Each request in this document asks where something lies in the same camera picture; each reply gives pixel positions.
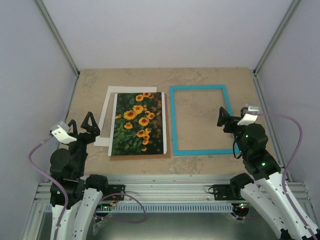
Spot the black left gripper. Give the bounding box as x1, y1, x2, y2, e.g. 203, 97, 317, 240
69, 111, 102, 175

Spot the white mat board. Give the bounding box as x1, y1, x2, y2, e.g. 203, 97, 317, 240
93, 86, 157, 147

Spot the teal picture frame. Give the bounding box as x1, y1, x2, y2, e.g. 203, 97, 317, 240
169, 84, 241, 156

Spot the sunflower photo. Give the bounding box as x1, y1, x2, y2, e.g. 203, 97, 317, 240
107, 91, 168, 157

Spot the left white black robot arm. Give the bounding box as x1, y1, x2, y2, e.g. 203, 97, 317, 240
49, 112, 110, 240

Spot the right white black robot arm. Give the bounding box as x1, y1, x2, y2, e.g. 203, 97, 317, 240
212, 105, 320, 240

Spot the brown fibreboard backing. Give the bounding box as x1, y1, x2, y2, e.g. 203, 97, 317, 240
109, 94, 172, 161

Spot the left controller board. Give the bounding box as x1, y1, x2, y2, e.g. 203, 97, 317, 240
96, 201, 117, 212

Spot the controller board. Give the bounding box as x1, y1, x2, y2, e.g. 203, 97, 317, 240
235, 203, 251, 210
96, 201, 117, 212

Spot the right controller board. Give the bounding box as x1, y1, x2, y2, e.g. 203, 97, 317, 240
235, 203, 251, 210

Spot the clear plastic bag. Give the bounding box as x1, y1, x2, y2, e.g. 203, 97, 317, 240
92, 217, 107, 236

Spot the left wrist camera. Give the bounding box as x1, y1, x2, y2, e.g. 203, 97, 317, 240
50, 121, 77, 145

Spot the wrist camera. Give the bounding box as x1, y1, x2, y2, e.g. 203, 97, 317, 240
50, 121, 77, 145
237, 104, 260, 126

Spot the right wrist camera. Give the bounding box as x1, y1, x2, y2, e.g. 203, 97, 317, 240
237, 104, 260, 126

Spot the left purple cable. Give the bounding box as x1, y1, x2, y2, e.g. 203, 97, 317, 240
27, 138, 148, 240

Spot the purple cable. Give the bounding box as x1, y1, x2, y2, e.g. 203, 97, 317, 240
27, 138, 148, 240
232, 113, 318, 240

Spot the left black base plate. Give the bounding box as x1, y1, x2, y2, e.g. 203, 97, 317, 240
106, 184, 126, 202

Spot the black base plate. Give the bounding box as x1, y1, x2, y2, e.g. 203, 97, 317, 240
208, 184, 242, 201
106, 184, 126, 202

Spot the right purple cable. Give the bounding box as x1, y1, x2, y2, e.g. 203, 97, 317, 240
232, 113, 318, 240

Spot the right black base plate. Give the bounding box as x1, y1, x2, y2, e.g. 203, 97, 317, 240
208, 184, 242, 201

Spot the grey slotted cable duct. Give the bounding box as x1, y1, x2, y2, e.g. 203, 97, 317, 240
96, 203, 234, 214

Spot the aluminium rail base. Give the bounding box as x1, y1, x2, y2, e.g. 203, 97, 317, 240
34, 174, 312, 204

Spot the left aluminium corner post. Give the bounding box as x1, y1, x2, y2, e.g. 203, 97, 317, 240
34, 0, 80, 78

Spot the aluminium corner post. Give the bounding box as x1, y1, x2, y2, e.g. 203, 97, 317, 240
252, 0, 302, 77
34, 0, 80, 78

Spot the right aluminium corner post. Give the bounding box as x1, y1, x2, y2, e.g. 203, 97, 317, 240
252, 0, 302, 77

